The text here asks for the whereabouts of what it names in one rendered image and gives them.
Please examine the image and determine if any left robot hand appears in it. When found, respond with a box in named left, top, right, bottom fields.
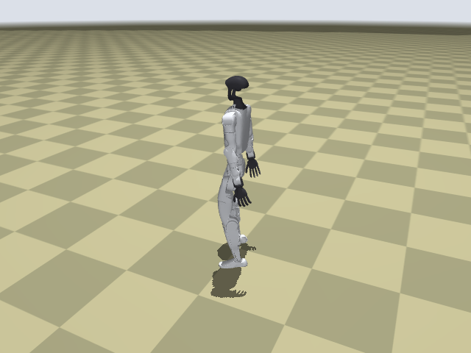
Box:
left=233, top=177, right=252, bottom=207

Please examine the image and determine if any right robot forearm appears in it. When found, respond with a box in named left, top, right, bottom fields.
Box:
left=246, top=133, right=254, bottom=158

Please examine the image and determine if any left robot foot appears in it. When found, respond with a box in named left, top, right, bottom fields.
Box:
left=219, top=258, right=247, bottom=268

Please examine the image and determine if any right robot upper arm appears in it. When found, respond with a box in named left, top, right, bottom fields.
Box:
left=248, top=104, right=252, bottom=137

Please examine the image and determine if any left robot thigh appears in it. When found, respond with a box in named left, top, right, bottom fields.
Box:
left=218, top=175, right=239, bottom=228

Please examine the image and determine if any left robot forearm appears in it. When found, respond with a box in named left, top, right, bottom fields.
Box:
left=224, top=147, right=241, bottom=185

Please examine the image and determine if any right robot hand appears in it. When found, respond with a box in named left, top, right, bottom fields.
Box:
left=245, top=151, right=261, bottom=178

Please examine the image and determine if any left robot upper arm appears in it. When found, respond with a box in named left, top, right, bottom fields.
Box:
left=222, top=112, right=237, bottom=153

